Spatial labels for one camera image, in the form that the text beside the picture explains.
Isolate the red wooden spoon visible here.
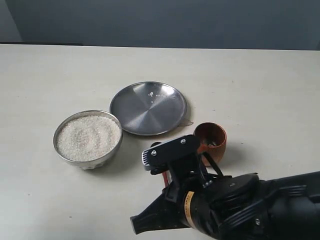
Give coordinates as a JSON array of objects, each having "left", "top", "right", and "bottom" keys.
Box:
[{"left": 161, "top": 170, "right": 172, "bottom": 187}]

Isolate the round steel plate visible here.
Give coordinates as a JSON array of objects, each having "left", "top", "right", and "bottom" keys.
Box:
[{"left": 109, "top": 81, "right": 188, "bottom": 136}]

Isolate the steel bowl of rice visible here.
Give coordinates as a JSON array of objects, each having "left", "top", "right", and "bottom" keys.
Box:
[{"left": 53, "top": 110, "right": 123, "bottom": 170}]

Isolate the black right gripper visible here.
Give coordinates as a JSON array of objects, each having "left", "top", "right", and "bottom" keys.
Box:
[{"left": 130, "top": 134, "right": 269, "bottom": 240}]

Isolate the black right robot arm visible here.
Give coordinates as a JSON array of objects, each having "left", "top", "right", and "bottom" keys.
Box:
[{"left": 130, "top": 134, "right": 320, "bottom": 240}]

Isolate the brown wooden cup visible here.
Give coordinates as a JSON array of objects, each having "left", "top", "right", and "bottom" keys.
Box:
[{"left": 193, "top": 122, "right": 227, "bottom": 164}]

